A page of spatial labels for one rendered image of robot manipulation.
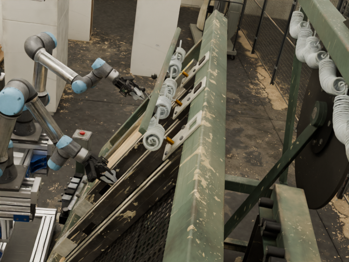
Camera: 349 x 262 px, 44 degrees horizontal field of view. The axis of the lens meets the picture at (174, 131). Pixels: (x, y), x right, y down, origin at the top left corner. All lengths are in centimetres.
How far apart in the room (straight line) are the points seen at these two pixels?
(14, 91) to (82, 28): 556
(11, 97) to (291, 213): 135
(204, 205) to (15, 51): 416
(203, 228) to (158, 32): 545
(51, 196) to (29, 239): 77
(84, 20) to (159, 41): 167
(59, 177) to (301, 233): 327
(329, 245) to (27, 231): 258
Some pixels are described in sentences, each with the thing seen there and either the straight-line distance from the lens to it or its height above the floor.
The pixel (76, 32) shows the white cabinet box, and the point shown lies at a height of 13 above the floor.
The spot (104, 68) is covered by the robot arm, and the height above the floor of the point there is 160.
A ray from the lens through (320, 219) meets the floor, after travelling 454.
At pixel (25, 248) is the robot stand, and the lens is 337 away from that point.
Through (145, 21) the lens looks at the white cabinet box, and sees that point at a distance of 630.
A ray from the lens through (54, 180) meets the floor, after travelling 429.
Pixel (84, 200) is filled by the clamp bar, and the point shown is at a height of 101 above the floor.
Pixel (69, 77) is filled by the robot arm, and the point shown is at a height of 154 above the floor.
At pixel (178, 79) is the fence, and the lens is 262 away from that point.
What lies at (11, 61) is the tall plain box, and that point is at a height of 64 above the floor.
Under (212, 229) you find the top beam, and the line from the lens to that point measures 104.
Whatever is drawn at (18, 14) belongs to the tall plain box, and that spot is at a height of 116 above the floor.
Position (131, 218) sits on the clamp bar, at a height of 150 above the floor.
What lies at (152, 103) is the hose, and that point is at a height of 197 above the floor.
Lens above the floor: 262
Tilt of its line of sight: 30 degrees down
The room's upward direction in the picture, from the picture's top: 10 degrees clockwise
